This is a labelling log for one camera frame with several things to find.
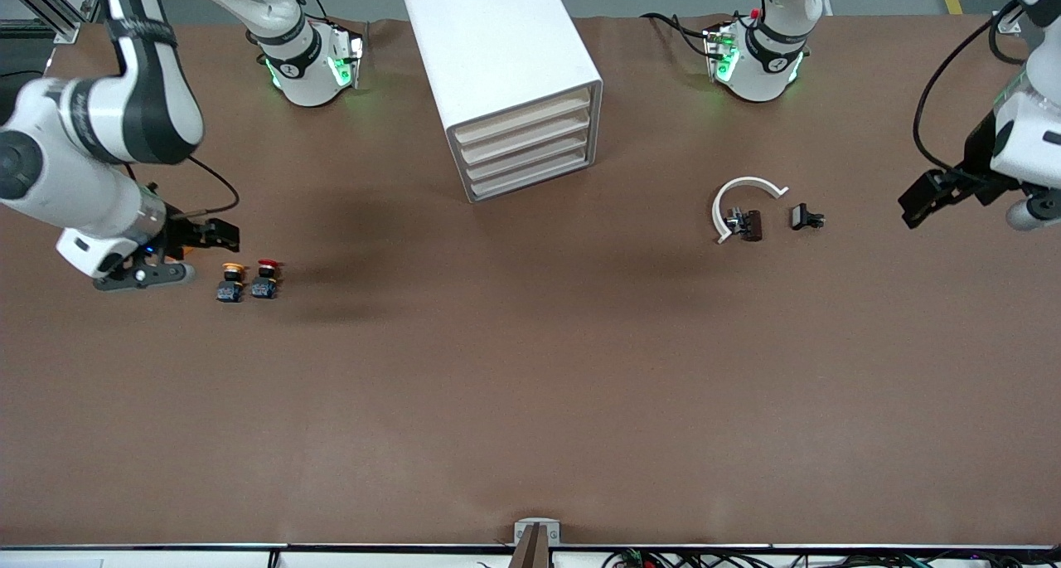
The small black clip part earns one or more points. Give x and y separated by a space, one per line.
802 216

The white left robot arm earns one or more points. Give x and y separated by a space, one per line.
763 70

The grey metal bracket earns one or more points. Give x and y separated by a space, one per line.
524 525

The white drawer cabinet housing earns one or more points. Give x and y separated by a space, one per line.
497 46

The brown camera post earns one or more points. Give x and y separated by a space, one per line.
530 551

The brown table cover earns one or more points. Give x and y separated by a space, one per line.
497 385

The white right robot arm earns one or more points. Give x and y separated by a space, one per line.
99 120

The red push button switch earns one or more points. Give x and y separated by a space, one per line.
265 284

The white cabinet drawer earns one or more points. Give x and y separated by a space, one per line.
522 118
530 175
526 157

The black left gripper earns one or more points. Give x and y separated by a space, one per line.
976 158

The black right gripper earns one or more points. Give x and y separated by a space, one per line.
180 230

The white plastic bin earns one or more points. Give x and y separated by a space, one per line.
522 138

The dark brown block with metal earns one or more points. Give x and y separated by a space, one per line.
751 225

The yellow push button switch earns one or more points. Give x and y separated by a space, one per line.
231 286

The aluminium frame profile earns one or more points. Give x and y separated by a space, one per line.
1007 25
50 8

